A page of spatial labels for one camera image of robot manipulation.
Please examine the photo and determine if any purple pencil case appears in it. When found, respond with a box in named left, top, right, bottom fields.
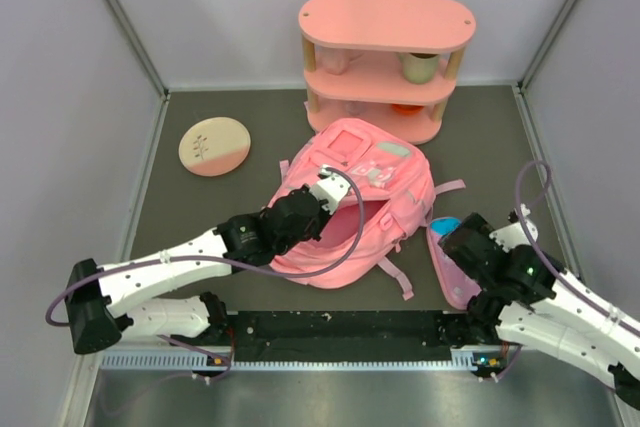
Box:
left=426, top=217, right=480, bottom=311

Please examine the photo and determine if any pink student backpack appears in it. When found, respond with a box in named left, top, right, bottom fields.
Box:
left=271, top=117, right=465, bottom=299

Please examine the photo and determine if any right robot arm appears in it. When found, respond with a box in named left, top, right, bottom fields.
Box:
left=430, top=213, right=639, bottom=408

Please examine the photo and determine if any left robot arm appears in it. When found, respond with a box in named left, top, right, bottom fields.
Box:
left=64, top=183, right=341, bottom=355

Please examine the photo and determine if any pink and cream plate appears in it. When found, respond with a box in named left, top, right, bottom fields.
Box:
left=178, top=117, right=251, bottom=177

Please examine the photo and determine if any orange bowl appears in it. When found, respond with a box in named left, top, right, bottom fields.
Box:
left=391, top=104, right=424, bottom=116

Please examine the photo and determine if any pink mug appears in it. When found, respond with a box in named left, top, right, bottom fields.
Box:
left=319, top=47, right=363, bottom=75

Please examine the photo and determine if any pink three-tier shelf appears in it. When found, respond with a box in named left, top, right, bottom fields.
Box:
left=298, top=0, right=476, bottom=145

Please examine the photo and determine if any green cup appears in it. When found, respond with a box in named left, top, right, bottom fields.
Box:
left=397, top=52, right=439, bottom=85

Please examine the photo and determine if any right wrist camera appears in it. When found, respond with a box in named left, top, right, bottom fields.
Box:
left=489, top=203, right=538, bottom=252

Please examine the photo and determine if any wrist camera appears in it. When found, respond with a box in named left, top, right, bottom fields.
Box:
left=489, top=203, right=538, bottom=252
left=310, top=164, right=351, bottom=215

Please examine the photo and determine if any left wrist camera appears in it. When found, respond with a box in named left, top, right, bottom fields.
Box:
left=310, top=164, right=351, bottom=215

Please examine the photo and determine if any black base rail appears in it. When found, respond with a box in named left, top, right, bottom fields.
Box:
left=169, top=309, right=526, bottom=363

